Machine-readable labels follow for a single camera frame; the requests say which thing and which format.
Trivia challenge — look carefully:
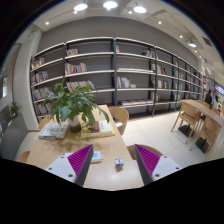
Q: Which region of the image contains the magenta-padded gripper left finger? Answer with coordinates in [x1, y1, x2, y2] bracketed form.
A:
[44, 144, 94, 187]

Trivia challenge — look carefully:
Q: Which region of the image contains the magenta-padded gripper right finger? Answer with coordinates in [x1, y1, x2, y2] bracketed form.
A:
[134, 143, 183, 186]

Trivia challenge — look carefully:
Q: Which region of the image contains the small white charger block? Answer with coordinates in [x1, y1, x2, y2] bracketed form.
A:
[114, 157, 125, 169]

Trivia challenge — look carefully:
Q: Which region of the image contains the grey-white magazine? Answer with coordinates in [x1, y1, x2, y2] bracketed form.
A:
[37, 123, 69, 140]

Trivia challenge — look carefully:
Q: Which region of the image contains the round-backed wooden chair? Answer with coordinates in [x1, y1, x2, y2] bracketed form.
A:
[108, 106, 130, 136]
[126, 143, 164, 161]
[38, 115, 54, 132]
[16, 150, 31, 164]

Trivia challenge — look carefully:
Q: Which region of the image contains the white power strip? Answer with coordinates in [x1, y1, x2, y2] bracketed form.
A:
[63, 150, 104, 164]

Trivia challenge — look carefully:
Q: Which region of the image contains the yellow book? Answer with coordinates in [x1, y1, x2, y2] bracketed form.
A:
[79, 121, 116, 140]

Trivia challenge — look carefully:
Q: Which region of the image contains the slatted wooden chair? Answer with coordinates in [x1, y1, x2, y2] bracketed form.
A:
[189, 116, 222, 163]
[170, 101, 202, 145]

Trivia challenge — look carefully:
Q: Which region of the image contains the white and brown book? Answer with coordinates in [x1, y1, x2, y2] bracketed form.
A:
[80, 119, 114, 138]

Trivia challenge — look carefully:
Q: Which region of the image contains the green plant in white pot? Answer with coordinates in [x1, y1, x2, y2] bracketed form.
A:
[43, 77, 110, 134]

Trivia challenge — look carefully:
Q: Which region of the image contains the light wooden side table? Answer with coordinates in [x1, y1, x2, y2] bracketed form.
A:
[181, 98, 224, 125]

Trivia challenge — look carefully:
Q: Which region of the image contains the small distant green plant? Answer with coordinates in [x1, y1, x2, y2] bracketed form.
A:
[8, 101, 22, 120]

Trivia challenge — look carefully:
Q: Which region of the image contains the person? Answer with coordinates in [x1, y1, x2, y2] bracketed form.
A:
[204, 89, 215, 106]

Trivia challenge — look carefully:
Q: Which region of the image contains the grey shelf unit with books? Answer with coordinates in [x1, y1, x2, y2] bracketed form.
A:
[29, 36, 213, 123]

